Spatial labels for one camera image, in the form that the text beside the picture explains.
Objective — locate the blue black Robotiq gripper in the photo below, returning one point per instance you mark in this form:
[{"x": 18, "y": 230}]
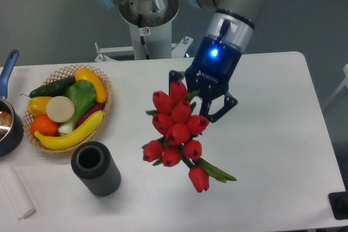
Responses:
[{"x": 209, "y": 73}]

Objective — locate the red tulip bouquet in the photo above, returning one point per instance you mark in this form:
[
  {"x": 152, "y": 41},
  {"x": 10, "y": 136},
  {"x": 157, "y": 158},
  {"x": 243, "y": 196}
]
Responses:
[{"x": 179, "y": 128}]

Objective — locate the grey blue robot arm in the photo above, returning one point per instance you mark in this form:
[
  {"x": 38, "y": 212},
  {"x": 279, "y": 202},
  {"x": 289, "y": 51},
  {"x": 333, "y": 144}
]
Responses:
[{"x": 231, "y": 27}]

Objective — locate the purple eggplant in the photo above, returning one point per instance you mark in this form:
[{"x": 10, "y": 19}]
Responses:
[{"x": 92, "y": 110}]

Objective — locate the yellow squash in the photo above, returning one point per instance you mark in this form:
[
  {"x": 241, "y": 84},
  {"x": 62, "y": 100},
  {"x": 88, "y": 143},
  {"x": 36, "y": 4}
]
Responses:
[{"x": 92, "y": 77}]

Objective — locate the green leafy cabbage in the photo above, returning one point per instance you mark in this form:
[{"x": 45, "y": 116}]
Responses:
[{"x": 83, "y": 96}]

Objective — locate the dark grey ribbed vase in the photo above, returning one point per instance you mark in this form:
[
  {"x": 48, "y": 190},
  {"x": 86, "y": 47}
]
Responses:
[{"x": 94, "y": 165}]

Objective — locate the woven wicker basket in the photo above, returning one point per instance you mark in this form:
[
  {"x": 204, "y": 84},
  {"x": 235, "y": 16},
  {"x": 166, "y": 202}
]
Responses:
[{"x": 66, "y": 127}]

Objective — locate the beige round onion slice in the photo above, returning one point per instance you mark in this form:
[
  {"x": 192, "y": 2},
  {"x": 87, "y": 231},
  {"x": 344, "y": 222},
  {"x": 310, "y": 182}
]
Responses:
[{"x": 60, "y": 109}]

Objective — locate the green cucumber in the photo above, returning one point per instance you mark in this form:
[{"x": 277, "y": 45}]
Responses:
[{"x": 53, "y": 89}]

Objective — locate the yellow banana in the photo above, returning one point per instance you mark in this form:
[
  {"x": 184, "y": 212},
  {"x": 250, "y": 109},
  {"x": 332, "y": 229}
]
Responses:
[{"x": 75, "y": 137}]

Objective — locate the orange fruit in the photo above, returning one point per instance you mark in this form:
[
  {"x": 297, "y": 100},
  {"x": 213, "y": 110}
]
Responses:
[{"x": 44, "y": 125}]

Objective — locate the yellow bell pepper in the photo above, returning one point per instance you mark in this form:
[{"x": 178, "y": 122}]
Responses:
[{"x": 37, "y": 105}]

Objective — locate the black device at edge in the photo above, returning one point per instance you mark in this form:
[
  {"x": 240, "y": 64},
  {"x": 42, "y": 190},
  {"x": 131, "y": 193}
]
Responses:
[{"x": 338, "y": 202}]

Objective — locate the white paper roll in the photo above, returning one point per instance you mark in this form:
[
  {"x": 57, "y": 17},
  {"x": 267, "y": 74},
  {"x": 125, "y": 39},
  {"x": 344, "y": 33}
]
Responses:
[{"x": 17, "y": 194}]

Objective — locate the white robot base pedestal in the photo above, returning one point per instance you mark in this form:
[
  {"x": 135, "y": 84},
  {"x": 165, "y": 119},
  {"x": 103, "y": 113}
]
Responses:
[{"x": 150, "y": 26}]

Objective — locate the white frame at right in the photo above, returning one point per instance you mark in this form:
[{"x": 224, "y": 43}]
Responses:
[{"x": 339, "y": 92}]

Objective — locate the dark pot blue handle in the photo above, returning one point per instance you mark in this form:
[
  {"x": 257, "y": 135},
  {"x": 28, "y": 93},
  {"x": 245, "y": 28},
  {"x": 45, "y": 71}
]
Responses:
[{"x": 11, "y": 124}]

